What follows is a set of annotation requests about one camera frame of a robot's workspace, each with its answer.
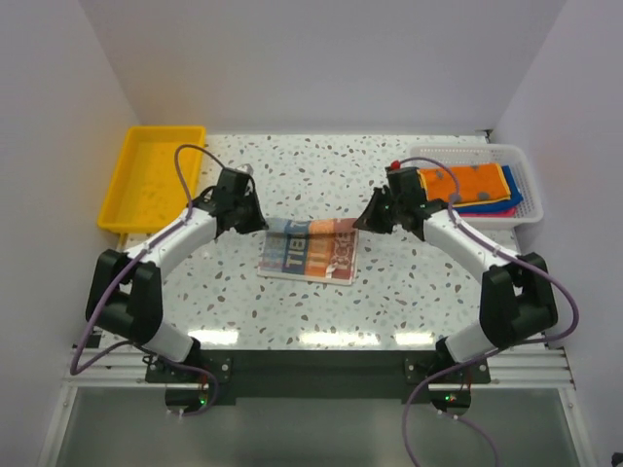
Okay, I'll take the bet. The white perforated plastic basket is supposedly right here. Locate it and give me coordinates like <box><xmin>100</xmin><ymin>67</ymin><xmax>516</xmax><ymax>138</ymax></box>
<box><xmin>405</xmin><ymin>143</ymin><xmax>543</xmax><ymax>230</ymax></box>

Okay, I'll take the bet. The orange grey cat towel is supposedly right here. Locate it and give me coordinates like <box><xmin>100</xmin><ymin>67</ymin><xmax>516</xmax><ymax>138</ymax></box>
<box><xmin>418</xmin><ymin>163</ymin><xmax>511</xmax><ymax>206</ymax></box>

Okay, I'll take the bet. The blue towel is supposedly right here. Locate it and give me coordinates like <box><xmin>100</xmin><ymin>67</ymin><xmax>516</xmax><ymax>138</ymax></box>
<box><xmin>455</xmin><ymin>165</ymin><xmax>524</xmax><ymax>212</ymax></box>

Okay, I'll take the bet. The pink microfiber towel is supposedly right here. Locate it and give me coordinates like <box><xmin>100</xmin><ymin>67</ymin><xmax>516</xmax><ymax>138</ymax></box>
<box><xmin>458</xmin><ymin>207</ymin><xmax>516</xmax><ymax>218</ymax></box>

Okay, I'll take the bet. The aluminium extrusion rail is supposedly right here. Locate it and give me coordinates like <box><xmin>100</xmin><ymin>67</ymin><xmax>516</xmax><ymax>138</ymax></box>
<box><xmin>76</xmin><ymin>326</ymin><xmax>574</xmax><ymax>389</ymax></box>

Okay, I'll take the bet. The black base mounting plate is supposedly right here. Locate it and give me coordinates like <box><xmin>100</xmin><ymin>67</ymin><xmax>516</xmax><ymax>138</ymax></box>
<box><xmin>144</xmin><ymin>348</ymin><xmax>491</xmax><ymax>408</ymax></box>

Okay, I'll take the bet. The white orange patterned towel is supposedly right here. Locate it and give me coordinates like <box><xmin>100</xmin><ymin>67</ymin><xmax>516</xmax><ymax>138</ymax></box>
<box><xmin>257</xmin><ymin>218</ymin><xmax>359</xmax><ymax>285</ymax></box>

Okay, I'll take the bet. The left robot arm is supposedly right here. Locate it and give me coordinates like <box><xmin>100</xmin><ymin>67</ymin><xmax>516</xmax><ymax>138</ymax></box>
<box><xmin>86</xmin><ymin>164</ymin><xmax>268</xmax><ymax>382</ymax></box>

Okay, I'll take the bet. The yellow plastic bin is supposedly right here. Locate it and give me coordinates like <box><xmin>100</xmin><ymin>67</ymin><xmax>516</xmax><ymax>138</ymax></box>
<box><xmin>97</xmin><ymin>126</ymin><xmax>205</xmax><ymax>234</ymax></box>

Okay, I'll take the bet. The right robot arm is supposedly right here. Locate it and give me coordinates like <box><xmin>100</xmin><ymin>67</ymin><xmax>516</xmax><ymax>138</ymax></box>
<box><xmin>354</xmin><ymin>162</ymin><xmax>558</xmax><ymax>382</ymax></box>

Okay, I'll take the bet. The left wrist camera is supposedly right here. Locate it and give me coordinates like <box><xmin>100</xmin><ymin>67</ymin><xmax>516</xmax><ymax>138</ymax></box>
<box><xmin>237</xmin><ymin>163</ymin><xmax>254</xmax><ymax>176</ymax></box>

